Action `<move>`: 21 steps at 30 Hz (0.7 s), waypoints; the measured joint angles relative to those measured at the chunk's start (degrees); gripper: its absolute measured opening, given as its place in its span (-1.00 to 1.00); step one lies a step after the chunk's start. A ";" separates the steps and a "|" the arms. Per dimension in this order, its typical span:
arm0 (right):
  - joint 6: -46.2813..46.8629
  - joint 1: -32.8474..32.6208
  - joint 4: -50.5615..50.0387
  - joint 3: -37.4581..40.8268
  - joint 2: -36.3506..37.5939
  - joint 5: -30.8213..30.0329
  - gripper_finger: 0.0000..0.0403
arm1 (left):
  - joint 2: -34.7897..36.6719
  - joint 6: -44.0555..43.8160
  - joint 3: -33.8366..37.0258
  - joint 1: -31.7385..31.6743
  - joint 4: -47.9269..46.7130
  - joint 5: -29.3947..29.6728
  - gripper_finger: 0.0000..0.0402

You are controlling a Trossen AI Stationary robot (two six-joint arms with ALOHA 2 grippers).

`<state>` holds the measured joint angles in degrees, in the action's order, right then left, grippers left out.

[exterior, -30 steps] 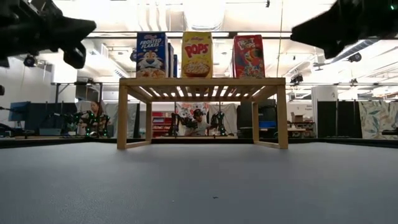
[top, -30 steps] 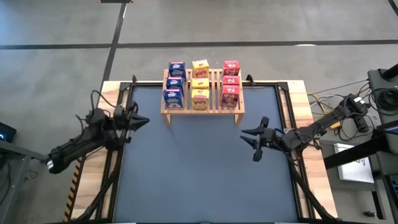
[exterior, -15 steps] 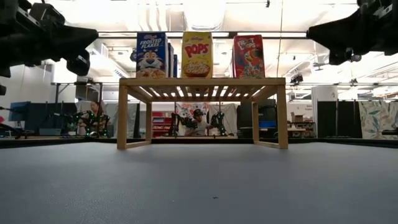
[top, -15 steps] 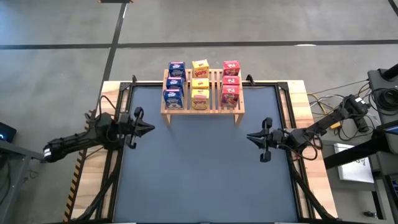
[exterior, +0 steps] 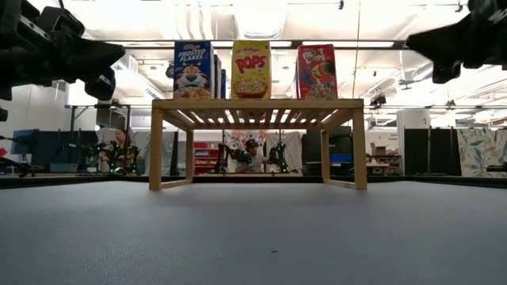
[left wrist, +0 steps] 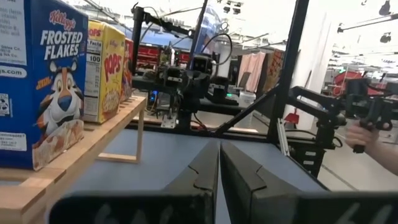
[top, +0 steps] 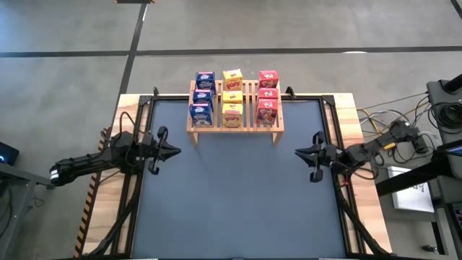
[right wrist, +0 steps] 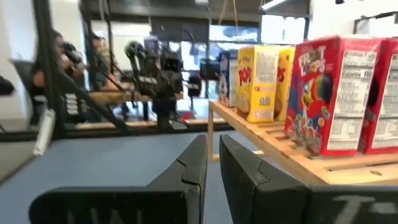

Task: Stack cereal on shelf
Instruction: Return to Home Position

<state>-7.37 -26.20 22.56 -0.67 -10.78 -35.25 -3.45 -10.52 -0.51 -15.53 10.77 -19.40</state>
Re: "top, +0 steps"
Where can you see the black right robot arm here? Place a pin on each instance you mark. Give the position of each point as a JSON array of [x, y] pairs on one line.
[[375, 144]]

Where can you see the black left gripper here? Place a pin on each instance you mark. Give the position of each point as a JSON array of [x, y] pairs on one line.
[[153, 150]]

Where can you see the white paper sheet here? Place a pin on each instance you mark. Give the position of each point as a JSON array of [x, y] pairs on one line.
[[411, 202]]

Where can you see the grey equipment cart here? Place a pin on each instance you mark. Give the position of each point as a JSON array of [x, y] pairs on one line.
[[438, 94]]

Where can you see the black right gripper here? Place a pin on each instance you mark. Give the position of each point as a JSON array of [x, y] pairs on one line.
[[321, 155]]

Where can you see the black device with blue light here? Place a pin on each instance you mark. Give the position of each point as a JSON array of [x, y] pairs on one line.
[[9, 153]]

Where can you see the red Froot Loops cereal box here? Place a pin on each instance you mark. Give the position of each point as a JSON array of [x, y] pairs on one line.
[[268, 93], [267, 111], [269, 78]]

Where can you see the dark brown floor object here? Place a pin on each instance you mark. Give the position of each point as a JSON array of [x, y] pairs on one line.
[[135, 1]]

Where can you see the yellow Corn Pops cereal box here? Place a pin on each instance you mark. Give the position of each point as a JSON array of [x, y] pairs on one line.
[[232, 115], [232, 96], [232, 79]]

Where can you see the grey side table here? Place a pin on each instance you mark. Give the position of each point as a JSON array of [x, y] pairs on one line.
[[21, 177]]

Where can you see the yellow black hazard strip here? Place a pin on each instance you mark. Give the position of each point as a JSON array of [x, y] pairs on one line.
[[86, 213]]

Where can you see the wooden slatted shelf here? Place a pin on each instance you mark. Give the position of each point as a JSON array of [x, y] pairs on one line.
[[249, 122]]

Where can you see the blue grey table mat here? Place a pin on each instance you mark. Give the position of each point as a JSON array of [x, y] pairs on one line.
[[238, 202]]

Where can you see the black stand beam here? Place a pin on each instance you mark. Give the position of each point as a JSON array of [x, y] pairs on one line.
[[408, 180]]

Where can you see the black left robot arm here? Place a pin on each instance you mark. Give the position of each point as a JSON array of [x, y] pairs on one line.
[[90, 160]]

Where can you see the small black floor object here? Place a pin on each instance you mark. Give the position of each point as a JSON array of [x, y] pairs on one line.
[[429, 248]]

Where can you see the blue Frosted Flakes cereal box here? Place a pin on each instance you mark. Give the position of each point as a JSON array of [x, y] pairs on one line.
[[203, 96], [201, 115], [205, 80]]

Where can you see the black table edge clamp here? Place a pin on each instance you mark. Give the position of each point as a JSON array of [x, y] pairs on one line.
[[289, 92], [156, 92]]

